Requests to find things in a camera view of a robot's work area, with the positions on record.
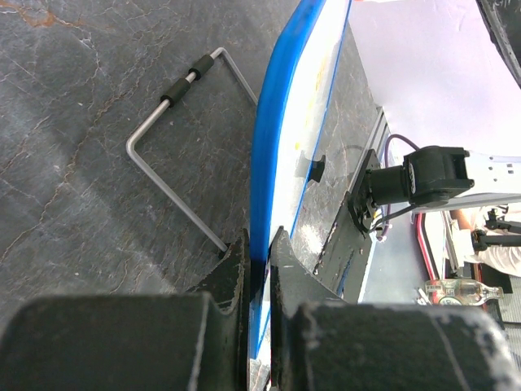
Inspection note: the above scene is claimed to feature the blue framed whiteboard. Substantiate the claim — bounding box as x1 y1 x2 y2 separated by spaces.
249 1 352 358

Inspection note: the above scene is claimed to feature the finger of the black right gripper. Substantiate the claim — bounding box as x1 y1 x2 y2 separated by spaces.
476 0 520 86

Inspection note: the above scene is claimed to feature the metal wire whiteboard stand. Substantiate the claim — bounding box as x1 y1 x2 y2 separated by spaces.
125 47 257 253

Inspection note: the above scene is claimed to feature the red framed board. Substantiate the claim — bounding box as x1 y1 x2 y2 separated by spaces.
415 213 440 280

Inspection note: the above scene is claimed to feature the person in white shirt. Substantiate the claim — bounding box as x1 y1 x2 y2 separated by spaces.
451 205 521 280

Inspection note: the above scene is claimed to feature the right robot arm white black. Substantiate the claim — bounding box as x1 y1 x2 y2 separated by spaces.
347 1 520 233

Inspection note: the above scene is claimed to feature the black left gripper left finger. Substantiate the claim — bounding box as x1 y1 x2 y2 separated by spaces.
1 231 251 390

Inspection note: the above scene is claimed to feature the clear glass bottle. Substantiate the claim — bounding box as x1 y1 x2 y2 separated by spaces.
425 279 504 306

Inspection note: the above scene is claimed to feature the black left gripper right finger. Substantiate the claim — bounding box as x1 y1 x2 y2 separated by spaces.
270 229 520 390

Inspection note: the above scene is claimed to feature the black whiteboard foot clip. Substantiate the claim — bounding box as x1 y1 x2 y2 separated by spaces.
300 153 326 183

